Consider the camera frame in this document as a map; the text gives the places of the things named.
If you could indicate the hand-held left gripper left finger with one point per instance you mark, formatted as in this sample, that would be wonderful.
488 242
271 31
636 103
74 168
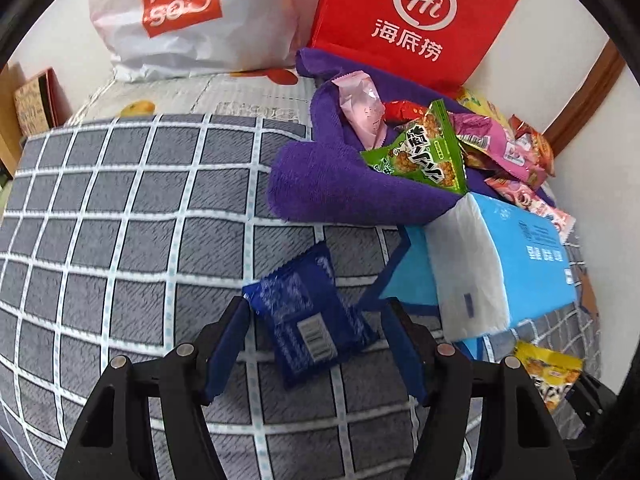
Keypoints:
225 355

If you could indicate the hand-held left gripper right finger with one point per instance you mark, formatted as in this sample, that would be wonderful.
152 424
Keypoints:
405 355

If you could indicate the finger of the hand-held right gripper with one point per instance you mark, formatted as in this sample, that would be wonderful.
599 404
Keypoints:
595 402

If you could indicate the yellow snack packet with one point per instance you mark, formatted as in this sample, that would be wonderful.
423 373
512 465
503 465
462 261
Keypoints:
545 370

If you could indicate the blue snack packet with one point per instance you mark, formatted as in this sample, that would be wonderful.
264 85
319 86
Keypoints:
300 320

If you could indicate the purple towel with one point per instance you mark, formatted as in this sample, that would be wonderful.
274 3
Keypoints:
325 185

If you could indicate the strawberry print snack packet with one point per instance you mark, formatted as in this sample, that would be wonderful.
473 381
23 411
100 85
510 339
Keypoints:
515 192

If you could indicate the green triangular snack packet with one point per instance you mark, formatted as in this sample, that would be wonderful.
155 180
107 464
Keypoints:
420 155

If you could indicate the magenta snack packet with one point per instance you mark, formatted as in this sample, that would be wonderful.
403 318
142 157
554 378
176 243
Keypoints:
495 140

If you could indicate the red snack packet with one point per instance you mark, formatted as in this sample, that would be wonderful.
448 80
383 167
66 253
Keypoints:
405 110

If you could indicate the light pink snack packet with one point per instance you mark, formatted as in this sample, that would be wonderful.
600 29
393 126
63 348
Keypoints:
362 110

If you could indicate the blue tissue pack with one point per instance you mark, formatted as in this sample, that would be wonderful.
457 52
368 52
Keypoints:
520 260

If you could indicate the grey checkered blanket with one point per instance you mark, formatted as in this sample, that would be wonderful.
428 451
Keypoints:
125 235

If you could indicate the orange chips bag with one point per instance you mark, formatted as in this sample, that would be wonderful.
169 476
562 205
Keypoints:
537 150

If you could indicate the yellow chips bag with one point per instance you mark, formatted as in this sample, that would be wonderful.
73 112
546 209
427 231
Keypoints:
475 102

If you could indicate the patterned box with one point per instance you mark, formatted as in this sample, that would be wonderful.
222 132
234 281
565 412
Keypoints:
32 105

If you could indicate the white plastic bag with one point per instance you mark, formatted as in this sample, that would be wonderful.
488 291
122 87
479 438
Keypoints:
240 20

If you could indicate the red paper bag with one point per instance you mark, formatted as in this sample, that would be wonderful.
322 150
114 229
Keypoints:
360 20

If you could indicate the brown wooden door frame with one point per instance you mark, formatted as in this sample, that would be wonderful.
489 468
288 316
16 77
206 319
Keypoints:
590 90

